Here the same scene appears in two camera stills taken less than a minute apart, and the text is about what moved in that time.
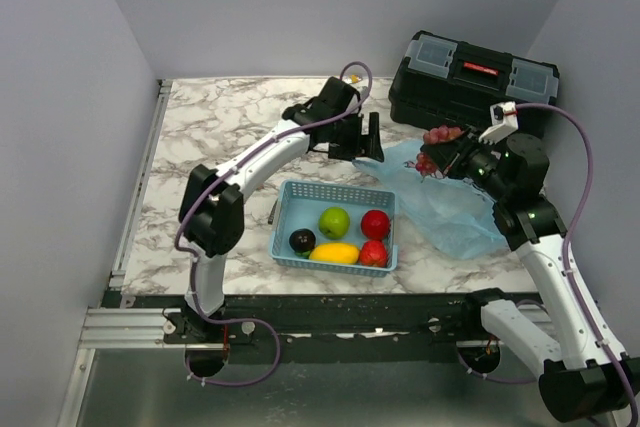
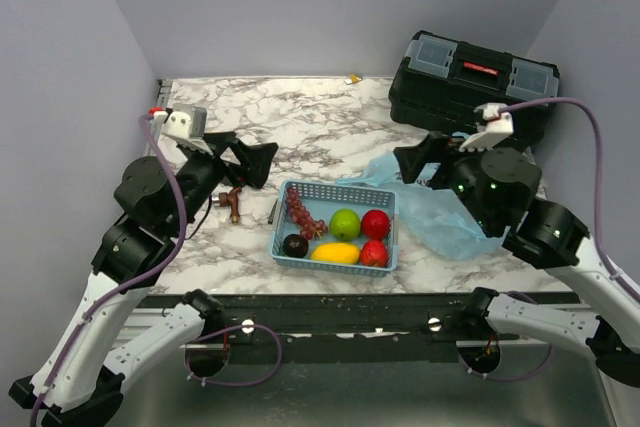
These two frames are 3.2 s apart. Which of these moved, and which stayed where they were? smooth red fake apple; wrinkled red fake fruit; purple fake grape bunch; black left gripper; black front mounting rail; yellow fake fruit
Moved: black left gripper; purple fake grape bunch
Stayed: wrinkled red fake fruit; smooth red fake apple; black front mounting rail; yellow fake fruit
